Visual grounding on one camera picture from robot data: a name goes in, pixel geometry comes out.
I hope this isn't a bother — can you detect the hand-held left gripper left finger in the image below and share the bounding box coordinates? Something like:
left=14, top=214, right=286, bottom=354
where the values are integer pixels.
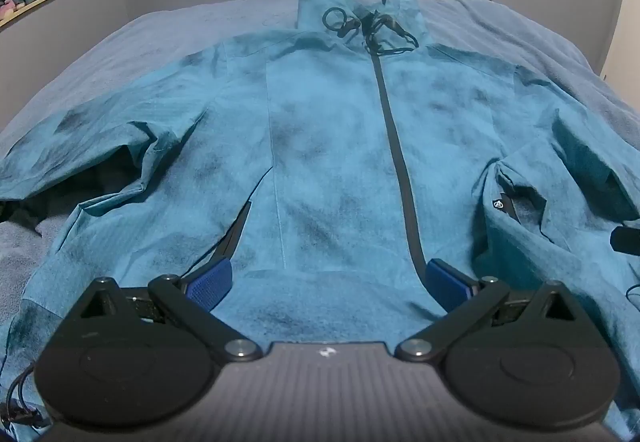
left=60, top=259, right=263, bottom=364

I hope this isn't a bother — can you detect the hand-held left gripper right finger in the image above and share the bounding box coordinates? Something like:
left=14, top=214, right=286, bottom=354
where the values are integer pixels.
left=394, top=258, right=589, bottom=364

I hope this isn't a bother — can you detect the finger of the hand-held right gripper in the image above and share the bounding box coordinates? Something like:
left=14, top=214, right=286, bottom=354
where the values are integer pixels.
left=611, top=224, right=640, bottom=253

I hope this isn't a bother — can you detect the teal zip jacket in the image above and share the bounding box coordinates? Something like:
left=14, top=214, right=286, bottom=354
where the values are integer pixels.
left=0, top=0, right=640, bottom=442

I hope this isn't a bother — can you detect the light blue bed blanket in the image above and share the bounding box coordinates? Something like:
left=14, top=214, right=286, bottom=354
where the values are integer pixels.
left=0, top=0, right=640, bottom=442

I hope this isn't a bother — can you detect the wooden window sill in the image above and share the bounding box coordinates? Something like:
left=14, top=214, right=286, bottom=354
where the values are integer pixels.
left=0, top=0, right=57, bottom=28

